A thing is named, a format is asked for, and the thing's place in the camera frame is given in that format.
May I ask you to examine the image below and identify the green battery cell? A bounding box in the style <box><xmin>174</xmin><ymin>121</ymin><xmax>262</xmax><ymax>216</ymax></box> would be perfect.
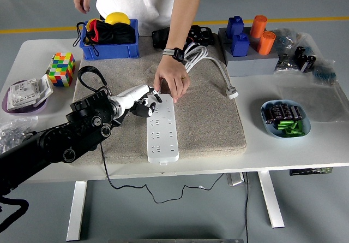
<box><xmin>280</xmin><ymin>129</ymin><xmax>305</xmax><ymax>138</ymax></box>
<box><xmin>277</xmin><ymin>120</ymin><xmax>294</xmax><ymax>131</ymax></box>
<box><xmin>290</xmin><ymin>120</ymin><xmax>305</xmax><ymax>134</ymax></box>

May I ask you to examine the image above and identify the blue plastic block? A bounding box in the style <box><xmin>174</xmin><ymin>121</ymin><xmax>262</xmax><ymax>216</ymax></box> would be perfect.
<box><xmin>231</xmin><ymin>33</ymin><xmax>250</xmax><ymax>57</ymax></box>
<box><xmin>226</xmin><ymin>15</ymin><xmax>245</xmax><ymax>39</ymax></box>

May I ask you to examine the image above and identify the black power adapter with cord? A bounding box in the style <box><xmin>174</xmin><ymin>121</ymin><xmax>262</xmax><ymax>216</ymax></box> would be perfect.
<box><xmin>99</xmin><ymin>141</ymin><xmax>227</xmax><ymax>204</ymax></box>

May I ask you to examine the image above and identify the yellow floor tape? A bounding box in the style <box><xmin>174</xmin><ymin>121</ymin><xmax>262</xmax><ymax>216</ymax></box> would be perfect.
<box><xmin>0</xmin><ymin>16</ymin><xmax>349</xmax><ymax>35</ymax></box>

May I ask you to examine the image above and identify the black drawstring bag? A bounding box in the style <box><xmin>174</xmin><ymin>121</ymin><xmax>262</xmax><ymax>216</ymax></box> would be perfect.
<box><xmin>73</xmin><ymin>19</ymin><xmax>137</xmax><ymax>57</ymax></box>

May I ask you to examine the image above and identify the clear bag of blue components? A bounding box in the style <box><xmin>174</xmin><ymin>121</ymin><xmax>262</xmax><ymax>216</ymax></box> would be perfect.
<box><xmin>310</xmin><ymin>59</ymin><xmax>338</xmax><ymax>87</ymax></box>
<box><xmin>272</xmin><ymin>27</ymin><xmax>303</xmax><ymax>54</ymax></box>

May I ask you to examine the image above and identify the multicolour puzzle cube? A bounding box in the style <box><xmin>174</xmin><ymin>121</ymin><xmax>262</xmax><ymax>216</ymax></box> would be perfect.
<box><xmin>46</xmin><ymin>52</ymin><xmax>76</xmax><ymax>87</ymax></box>

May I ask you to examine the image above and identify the grey-brown mat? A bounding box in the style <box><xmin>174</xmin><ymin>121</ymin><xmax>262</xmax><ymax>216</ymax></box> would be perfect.
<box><xmin>70</xmin><ymin>34</ymin><xmax>248</xmax><ymax>166</ymax></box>

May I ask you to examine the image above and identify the black wristwatch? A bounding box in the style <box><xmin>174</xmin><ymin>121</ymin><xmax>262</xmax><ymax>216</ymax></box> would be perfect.
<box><xmin>162</xmin><ymin>47</ymin><xmax>186</xmax><ymax>63</ymax></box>

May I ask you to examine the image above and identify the black electronic device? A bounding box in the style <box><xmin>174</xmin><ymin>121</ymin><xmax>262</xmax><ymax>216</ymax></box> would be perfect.
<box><xmin>151</xmin><ymin>24</ymin><xmax>214</xmax><ymax>50</ymax></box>

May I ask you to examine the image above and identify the blue plastic bin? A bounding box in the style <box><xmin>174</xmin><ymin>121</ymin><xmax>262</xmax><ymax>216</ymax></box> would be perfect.
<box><xmin>79</xmin><ymin>18</ymin><xmax>140</xmax><ymax>61</ymax></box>

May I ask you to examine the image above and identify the small clear bag of screws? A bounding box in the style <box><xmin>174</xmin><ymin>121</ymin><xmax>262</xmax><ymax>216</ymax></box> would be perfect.
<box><xmin>273</xmin><ymin>52</ymin><xmax>299</xmax><ymax>75</ymax></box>

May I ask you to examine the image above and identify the person's right hand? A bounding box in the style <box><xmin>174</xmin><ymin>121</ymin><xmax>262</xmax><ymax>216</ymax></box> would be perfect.
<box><xmin>71</xmin><ymin>0</ymin><xmax>93</xmax><ymax>14</ymax></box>

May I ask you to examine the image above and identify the white table leg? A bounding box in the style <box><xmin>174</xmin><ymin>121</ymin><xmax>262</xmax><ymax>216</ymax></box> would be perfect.
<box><xmin>66</xmin><ymin>180</ymin><xmax>88</xmax><ymax>241</ymax></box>
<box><xmin>257</xmin><ymin>171</ymin><xmax>285</xmax><ymax>229</ymax></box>

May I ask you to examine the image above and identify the thin black hanging cable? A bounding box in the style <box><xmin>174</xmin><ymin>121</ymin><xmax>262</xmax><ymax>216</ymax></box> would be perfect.
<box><xmin>244</xmin><ymin>171</ymin><xmax>249</xmax><ymax>243</ymax></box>

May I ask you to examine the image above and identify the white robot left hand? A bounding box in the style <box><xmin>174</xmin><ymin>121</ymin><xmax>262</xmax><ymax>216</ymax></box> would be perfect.
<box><xmin>118</xmin><ymin>84</ymin><xmax>164</xmax><ymax>118</ymax></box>

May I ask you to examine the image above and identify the white socket cover plate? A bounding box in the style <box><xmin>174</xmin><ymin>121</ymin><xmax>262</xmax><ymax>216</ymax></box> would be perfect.
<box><xmin>34</xmin><ymin>74</ymin><xmax>54</xmax><ymax>107</ymax></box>

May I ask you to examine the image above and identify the large empty clear bag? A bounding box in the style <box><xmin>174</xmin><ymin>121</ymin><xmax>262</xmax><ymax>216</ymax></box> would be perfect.
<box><xmin>269</xmin><ymin>83</ymin><xmax>349</xmax><ymax>123</ymax></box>

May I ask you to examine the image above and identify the black table control panel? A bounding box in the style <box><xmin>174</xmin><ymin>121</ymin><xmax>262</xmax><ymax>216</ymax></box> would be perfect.
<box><xmin>289</xmin><ymin>167</ymin><xmax>333</xmax><ymax>176</ymax></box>

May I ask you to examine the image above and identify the person's left hand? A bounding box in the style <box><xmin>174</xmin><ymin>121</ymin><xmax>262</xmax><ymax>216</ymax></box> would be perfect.
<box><xmin>153</xmin><ymin>56</ymin><xmax>191</xmax><ymax>104</ymax></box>

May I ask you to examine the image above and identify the clear bag of black capacitors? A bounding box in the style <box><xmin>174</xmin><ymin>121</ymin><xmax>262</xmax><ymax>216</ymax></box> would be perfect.
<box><xmin>293</xmin><ymin>45</ymin><xmax>317</xmax><ymax>73</ymax></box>

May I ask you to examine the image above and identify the white wall socket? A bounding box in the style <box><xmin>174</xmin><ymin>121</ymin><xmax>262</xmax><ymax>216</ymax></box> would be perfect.
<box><xmin>7</xmin><ymin>78</ymin><xmax>41</xmax><ymax>111</ymax></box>

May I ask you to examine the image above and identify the purple tray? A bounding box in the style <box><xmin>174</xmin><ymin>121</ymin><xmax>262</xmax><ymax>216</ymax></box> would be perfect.
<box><xmin>1</xmin><ymin>80</ymin><xmax>51</xmax><ymax>115</ymax></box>

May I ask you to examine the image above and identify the yellow ball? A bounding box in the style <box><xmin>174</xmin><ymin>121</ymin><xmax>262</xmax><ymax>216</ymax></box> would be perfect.
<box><xmin>105</xmin><ymin>12</ymin><xmax>131</xmax><ymax>25</ymax></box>

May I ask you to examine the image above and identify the black capacitor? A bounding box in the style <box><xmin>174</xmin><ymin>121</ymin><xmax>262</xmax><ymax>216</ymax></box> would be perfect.
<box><xmin>269</xmin><ymin>104</ymin><xmax>284</xmax><ymax>121</ymax></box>
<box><xmin>262</xmin><ymin>108</ymin><xmax>275</xmax><ymax>125</ymax></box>
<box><xmin>280</xmin><ymin>103</ymin><xmax>293</xmax><ymax>120</ymax></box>
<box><xmin>290</xmin><ymin>105</ymin><xmax>305</xmax><ymax>121</ymax></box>

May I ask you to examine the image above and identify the orange cylinder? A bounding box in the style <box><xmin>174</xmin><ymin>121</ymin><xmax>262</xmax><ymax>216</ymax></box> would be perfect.
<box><xmin>257</xmin><ymin>31</ymin><xmax>276</xmax><ymax>56</ymax></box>
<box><xmin>249</xmin><ymin>15</ymin><xmax>267</xmax><ymax>39</ymax></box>

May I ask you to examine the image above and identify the person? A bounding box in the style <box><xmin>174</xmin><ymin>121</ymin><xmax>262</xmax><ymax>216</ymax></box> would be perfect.
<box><xmin>95</xmin><ymin>0</ymin><xmax>204</xmax><ymax>36</ymax></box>

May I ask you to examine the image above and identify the white power strip with cord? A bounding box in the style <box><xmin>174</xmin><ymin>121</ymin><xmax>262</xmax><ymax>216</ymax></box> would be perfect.
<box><xmin>146</xmin><ymin>44</ymin><xmax>240</xmax><ymax>165</ymax></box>

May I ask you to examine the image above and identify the grey block base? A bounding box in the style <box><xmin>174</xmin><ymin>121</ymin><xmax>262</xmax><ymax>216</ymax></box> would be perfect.
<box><xmin>218</xmin><ymin>26</ymin><xmax>280</xmax><ymax>78</ymax></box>

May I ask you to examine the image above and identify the silver metal box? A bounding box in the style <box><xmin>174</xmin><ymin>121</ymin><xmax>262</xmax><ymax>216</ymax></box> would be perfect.
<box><xmin>227</xmin><ymin>173</ymin><xmax>245</xmax><ymax>186</ymax></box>

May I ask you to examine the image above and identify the big clear bag of screws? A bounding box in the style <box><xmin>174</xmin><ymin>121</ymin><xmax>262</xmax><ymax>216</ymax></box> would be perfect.
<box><xmin>0</xmin><ymin>116</ymin><xmax>39</xmax><ymax>155</ymax></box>

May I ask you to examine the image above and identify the light blue tray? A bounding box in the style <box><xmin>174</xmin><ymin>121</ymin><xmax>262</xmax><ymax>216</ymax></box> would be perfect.
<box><xmin>260</xmin><ymin>99</ymin><xmax>312</xmax><ymax>139</ymax></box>

